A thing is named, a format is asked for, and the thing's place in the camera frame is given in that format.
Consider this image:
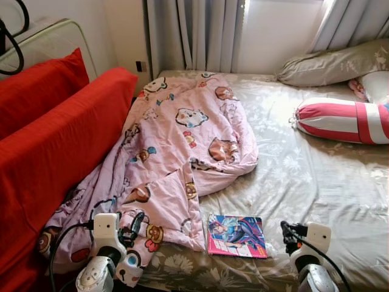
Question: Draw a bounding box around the pink cartoon print quilt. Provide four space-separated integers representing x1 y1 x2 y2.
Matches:
38 73 259 287

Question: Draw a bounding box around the large red cushion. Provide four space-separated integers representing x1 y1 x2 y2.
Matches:
0 67 139 292

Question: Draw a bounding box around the white pillow with pink print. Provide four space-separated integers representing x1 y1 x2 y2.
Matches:
349 71 389 104

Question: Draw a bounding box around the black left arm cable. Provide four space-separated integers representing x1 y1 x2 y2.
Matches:
49 222 95 292

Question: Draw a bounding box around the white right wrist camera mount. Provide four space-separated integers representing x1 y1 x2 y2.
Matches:
306 223 332 256

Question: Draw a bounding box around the white quilted mattress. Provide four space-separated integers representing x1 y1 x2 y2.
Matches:
0 17 99 83

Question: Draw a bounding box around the black looped wall cable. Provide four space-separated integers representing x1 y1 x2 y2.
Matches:
0 0 30 77

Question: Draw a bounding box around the red white striped bolster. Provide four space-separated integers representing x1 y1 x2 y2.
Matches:
294 97 389 145

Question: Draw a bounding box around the colourful comic book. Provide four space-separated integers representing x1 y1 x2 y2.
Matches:
207 213 268 259

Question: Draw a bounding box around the grey pleated curtain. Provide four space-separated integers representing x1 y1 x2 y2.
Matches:
146 0 247 75
310 0 389 54

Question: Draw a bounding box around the small red cushion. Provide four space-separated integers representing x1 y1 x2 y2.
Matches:
0 47 91 141

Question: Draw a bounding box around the bright white window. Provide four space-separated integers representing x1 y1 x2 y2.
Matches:
234 0 335 75

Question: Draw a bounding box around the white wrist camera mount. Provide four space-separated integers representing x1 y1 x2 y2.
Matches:
92 213 121 251
306 223 332 256

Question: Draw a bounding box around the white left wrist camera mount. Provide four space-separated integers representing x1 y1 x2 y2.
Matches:
92 213 121 251

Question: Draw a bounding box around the beige floral pillow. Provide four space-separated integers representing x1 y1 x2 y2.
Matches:
277 40 389 87

